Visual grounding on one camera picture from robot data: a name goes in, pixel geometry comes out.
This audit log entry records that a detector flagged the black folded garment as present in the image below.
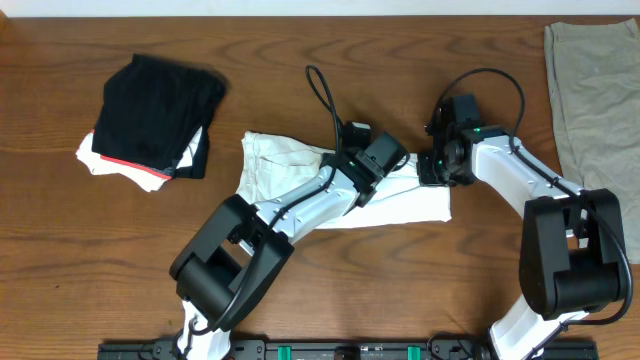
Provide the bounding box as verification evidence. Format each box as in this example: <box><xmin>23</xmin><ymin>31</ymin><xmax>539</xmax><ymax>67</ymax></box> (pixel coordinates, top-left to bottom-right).
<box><xmin>91</xmin><ymin>54</ymin><xmax>228</xmax><ymax>179</ymax></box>

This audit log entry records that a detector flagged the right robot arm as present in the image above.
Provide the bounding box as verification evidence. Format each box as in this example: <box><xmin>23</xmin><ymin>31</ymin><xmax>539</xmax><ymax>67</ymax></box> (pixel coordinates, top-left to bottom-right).
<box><xmin>418</xmin><ymin>94</ymin><xmax>634</xmax><ymax>359</ymax></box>

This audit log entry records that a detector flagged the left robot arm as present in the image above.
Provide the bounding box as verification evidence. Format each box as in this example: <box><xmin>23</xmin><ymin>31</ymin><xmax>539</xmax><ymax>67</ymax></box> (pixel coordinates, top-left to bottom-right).
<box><xmin>169</xmin><ymin>133</ymin><xmax>409</xmax><ymax>359</ymax></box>

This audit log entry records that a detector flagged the white folded garment red trim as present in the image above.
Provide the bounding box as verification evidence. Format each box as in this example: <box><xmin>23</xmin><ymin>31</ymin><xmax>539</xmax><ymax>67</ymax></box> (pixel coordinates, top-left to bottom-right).
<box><xmin>76</xmin><ymin>127</ymin><xmax>208</xmax><ymax>192</ymax></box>

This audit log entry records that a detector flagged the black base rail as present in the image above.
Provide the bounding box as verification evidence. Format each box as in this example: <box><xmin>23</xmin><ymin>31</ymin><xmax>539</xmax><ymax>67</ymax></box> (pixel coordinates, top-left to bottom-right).
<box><xmin>97</xmin><ymin>337</ymin><xmax>599</xmax><ymax>360</ymax></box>

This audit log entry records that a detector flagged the white printed t-shirt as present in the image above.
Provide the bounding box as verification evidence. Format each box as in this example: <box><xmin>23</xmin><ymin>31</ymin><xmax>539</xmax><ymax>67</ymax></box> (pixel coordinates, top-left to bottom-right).
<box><xmin>236</xmin><ymin>131</ymin><xmax>452</xmax><ymax>229</ymax></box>

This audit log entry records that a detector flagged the olive grey garment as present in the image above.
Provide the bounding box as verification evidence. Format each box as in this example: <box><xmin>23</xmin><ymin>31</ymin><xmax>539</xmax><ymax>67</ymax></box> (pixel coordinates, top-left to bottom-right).
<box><xmin>544</xmin><ymin>19</ymin><xmax>639</xmax><ymax>264</ymax></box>

